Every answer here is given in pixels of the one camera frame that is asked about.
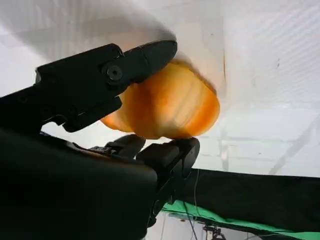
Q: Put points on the orange and white bread roll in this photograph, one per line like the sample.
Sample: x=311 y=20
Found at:
x=175 y=107

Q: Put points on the green cloth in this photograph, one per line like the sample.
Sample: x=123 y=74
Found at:
x=225 y=220

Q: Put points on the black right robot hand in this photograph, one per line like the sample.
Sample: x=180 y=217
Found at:
x=62 y=187

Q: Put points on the black backdrop cloth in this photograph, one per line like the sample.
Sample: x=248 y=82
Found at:
x=250 y=197

